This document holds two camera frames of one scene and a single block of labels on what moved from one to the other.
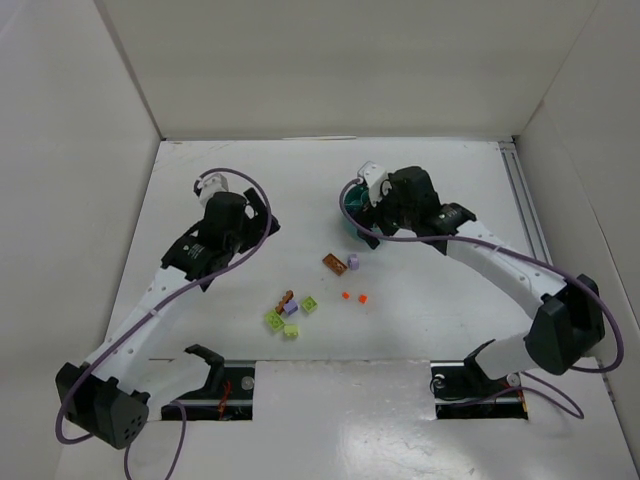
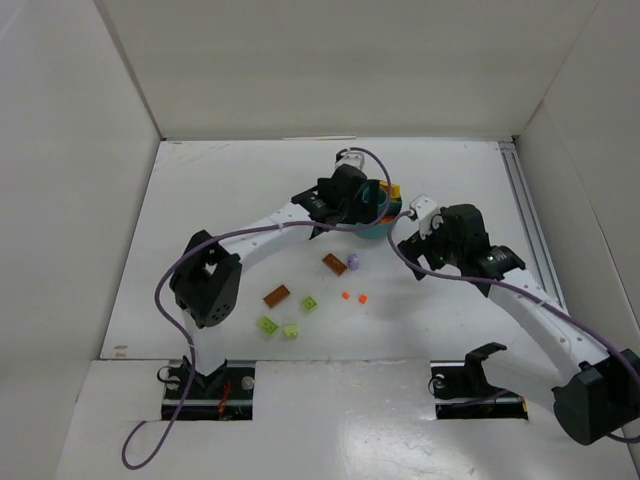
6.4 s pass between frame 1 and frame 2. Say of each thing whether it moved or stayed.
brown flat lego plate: stayed
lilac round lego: stayed
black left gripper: moved
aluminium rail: stayed
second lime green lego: stayed
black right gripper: moved
